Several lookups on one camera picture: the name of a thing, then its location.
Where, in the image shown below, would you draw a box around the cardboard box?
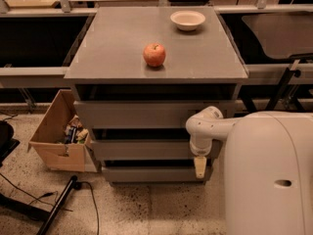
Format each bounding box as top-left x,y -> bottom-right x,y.
29,89 -> 100,172

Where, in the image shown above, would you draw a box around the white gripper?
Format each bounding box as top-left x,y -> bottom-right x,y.
190,137 -> 212,179

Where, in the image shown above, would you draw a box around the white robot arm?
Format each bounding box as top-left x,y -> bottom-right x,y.
186,107 -> 313,235

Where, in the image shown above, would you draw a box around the white bowl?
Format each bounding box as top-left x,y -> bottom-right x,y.
170,11 -> 205,31

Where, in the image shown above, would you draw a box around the black chair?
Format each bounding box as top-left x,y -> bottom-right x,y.
242,12 -> 313,112

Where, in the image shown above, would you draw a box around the grey drawer cabinet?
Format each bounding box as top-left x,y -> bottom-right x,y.
66,7 -> 247,183

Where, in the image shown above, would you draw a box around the grey bottom drawer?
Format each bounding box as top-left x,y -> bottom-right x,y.
102,166 -> 213,183

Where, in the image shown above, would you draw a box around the black stand leg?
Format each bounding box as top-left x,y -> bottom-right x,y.
0,175 -> 81,235

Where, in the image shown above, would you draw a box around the red apple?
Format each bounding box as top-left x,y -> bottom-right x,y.
143,43 -> 166,68

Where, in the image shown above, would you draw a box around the black object at left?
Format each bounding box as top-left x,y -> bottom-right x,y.
0,120 -> 20,166

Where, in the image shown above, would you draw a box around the grey drawer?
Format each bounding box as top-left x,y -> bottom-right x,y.
74,101 -> 235,129
102,166 -> 213,183
90,138 -> 224,161

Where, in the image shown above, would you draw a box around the items inside cardboard box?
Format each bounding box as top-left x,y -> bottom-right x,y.
60,115 -> 89,144

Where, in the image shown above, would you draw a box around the grey top drawer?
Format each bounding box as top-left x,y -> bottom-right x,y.
74,101 -> 235,129

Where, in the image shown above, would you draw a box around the black floor cable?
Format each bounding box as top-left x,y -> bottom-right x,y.
0,172 -> 100,235

